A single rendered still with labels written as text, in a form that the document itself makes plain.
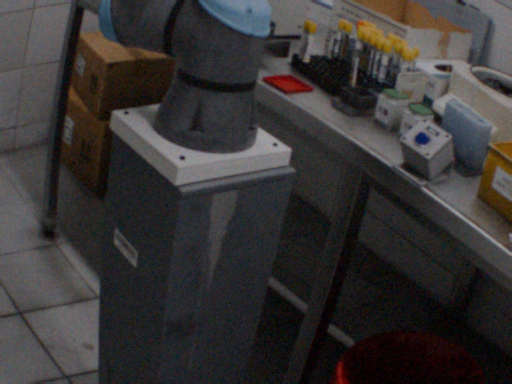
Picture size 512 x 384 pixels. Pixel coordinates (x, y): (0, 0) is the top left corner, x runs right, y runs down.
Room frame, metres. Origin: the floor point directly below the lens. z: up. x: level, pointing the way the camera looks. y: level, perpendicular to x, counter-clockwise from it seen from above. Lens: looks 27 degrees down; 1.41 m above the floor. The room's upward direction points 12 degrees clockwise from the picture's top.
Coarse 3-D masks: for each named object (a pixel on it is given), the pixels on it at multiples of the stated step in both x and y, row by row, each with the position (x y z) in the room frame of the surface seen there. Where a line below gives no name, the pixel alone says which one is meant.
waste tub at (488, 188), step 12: (492, 144) 1.21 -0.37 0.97; (504, 144) 1.24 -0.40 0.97; (492, 156) 1.20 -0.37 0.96; (504, 156) 1.17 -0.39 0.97; (492, 168) 1.19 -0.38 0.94; (504, 168) 1.17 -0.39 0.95; (480, 180) 1.21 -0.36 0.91; (492, 180) 1.19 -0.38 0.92; (504, 180) 1.17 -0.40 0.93; (480, 192) 1.20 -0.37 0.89; (492, 192) 1.18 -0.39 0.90; (504, 192) 1.16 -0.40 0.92; (492, 204) 1.17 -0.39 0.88; (504, 204) 1.15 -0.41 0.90; (504, 216) 1.15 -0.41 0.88
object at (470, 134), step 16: (448, 112) 1.35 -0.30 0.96; (464, 112) 1.33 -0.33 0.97; (448, 128) 1.35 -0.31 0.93; (464, 128) 1.32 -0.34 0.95; (480, 128) 1.29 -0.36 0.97; (464, 144) 1.31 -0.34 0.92; (480, 144) 1.29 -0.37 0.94; (464, 160) 1.30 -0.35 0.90; (480, 160) 1.30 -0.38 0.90; (464, 176) 1.28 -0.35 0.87
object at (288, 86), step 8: (264, 80) 1.50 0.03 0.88; (272, 80) 1.50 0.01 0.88; (280, 80) 1.52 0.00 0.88; (288, 80) 1.53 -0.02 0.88; (296, 80) 1.53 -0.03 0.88; (280, 88) 1.46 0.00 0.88; (288, 88) 1.48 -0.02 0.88; (296, 88) 1.49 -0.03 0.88; (304, 88) 1.48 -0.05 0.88; (312, 88) 1.50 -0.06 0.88
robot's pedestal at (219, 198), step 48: (144, 192) 1.08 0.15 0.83; (192, 192) 1.03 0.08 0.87; (240, 192) 1.08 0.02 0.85; (288, 192) 1.15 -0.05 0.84; (144, 240) 1.07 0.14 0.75; (192, 240) 1.04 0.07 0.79; (240, 240) 1.10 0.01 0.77; (144, 288) 1.06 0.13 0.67; (192, 288) 1.05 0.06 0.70; (240, 288) 1.11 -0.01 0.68; (144, 336) 1.05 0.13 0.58; (192, 336) 1.06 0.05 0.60; (240, 336) 1.13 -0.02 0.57
